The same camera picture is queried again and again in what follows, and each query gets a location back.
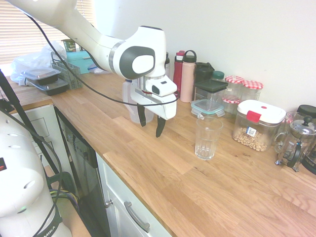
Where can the clear glass tumbler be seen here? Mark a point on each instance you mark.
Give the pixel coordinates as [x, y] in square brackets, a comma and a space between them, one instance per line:
[207, 138]

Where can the black takeout container clear lid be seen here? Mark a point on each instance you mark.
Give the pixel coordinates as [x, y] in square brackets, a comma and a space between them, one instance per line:
[40, 75]
[53, 87]

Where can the black dishwasher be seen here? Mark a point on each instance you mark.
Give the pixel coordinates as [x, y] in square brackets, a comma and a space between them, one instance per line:
[84, 172]

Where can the glass jar black lid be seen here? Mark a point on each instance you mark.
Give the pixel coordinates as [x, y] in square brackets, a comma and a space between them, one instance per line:
[307, 109]

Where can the green yogurt cup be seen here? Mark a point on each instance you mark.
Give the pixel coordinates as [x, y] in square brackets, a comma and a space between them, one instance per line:
[69, 45]

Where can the jar with green lid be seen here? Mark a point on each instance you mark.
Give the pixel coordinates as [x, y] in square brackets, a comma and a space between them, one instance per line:
[218, 75]

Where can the white cabinet with drawer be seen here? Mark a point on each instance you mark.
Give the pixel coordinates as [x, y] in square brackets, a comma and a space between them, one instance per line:
[111, 177]

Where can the glass food container teal lid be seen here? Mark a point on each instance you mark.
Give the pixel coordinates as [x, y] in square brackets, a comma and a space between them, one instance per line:
[207, 107]

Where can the clear zip plastic bag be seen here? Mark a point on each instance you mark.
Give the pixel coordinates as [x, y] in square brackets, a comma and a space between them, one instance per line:
[95, 69]

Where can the small jar red checkered lid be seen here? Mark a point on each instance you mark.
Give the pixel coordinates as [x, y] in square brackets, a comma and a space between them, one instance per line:
[230, 106]

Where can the white plastic bag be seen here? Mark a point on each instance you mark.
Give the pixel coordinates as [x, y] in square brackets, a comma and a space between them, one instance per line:
[32, 59]

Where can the black shaker bottle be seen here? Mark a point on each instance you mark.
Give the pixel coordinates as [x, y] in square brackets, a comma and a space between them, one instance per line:
[203, 70]

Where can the silver cabinet knob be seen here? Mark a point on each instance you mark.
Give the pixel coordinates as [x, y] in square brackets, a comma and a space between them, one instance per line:
[108, 203]

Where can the white panelled cabinet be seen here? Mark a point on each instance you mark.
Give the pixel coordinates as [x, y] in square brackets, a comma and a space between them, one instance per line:
[47, 128]

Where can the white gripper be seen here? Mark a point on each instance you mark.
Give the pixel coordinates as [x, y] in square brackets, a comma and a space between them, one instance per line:
[163, 108]

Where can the glass jar red checkered lid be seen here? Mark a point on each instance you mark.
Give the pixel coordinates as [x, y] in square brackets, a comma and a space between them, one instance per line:
[234, 84]
[252, 90]

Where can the dark bottle white label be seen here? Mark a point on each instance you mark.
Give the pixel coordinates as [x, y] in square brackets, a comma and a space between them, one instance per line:
[167, 65]

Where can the red water bottle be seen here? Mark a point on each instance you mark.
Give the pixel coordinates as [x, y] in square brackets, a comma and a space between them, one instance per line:
[177, 74]

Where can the teal bread box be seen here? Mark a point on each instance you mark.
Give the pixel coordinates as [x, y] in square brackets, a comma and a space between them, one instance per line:
[79, 60]

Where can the glass french press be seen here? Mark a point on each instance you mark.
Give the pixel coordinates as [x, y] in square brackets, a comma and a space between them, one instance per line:
[300, 138]

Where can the square canister black lid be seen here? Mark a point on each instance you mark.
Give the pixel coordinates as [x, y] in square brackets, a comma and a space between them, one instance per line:
[211, 86]

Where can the brown yogurt cup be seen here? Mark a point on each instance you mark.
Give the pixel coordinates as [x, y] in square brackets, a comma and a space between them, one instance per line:
[82, 48]

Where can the pink water bottle black cap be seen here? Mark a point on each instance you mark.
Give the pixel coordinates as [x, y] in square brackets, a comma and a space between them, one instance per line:
[187, 81]

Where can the black camera stand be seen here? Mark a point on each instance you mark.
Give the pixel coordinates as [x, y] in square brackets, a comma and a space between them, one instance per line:
[14, 98]

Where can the translucent plastic pitcher blue lid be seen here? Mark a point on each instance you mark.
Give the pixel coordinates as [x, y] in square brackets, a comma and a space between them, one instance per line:
[134, 112]

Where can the grey cutlery basket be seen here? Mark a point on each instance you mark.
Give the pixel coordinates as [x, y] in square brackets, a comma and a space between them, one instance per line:
[74, 79]

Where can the beige window blinds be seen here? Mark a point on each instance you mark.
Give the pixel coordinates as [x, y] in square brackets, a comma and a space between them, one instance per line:
[14, 37]

